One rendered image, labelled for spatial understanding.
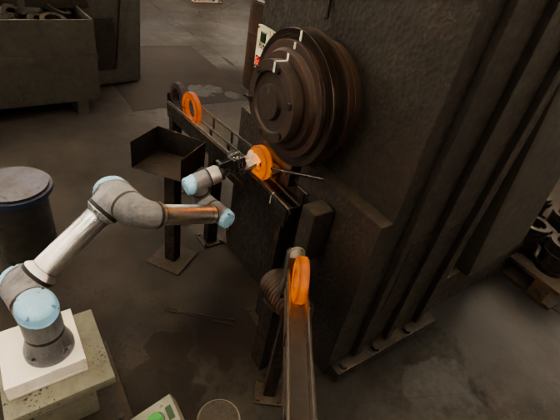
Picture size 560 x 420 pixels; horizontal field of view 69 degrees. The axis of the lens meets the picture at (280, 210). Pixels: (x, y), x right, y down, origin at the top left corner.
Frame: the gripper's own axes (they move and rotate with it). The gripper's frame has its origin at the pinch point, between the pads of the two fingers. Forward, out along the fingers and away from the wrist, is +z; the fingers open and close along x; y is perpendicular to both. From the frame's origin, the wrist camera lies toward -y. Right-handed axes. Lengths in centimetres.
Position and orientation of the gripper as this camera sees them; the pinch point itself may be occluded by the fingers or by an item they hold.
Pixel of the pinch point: (260, 158)
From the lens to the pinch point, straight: 180.5
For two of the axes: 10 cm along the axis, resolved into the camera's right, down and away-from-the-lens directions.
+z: 8.4, -4.2, 3.5
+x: -5.4, -5.6, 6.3
